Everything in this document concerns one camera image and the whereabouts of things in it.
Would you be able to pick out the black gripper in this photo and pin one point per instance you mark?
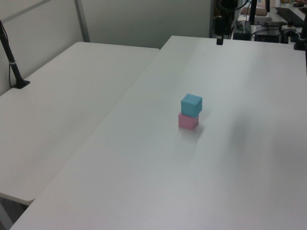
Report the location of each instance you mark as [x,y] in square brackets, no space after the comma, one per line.
[229,6]

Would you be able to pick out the black monitor stand pole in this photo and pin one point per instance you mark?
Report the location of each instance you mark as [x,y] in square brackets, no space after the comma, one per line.
[253,12]

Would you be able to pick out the grey partition post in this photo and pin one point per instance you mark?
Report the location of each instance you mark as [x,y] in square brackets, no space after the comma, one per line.
[82,21]

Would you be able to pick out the black electronics box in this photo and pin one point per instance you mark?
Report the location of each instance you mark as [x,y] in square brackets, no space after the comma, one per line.
[269,33]

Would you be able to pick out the grey metal frame post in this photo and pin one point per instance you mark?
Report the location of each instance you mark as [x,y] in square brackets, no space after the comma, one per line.
[212,19]

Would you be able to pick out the pink cube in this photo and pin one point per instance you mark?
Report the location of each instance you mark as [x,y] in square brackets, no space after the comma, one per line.
[187,122]

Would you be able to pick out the blue cube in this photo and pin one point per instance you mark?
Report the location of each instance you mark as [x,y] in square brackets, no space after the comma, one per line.
[190,105]

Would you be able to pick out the black keyboard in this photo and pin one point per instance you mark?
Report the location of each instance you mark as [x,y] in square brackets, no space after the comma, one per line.
[289,15]

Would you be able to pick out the white side table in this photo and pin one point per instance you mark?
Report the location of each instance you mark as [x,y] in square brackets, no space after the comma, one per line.
[60,107]

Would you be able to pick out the black table clamp mount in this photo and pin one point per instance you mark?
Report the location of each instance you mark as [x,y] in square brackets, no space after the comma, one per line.
[301,39]

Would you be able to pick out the black camera stand pole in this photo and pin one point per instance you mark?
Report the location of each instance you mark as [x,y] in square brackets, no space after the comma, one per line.
[10,60]

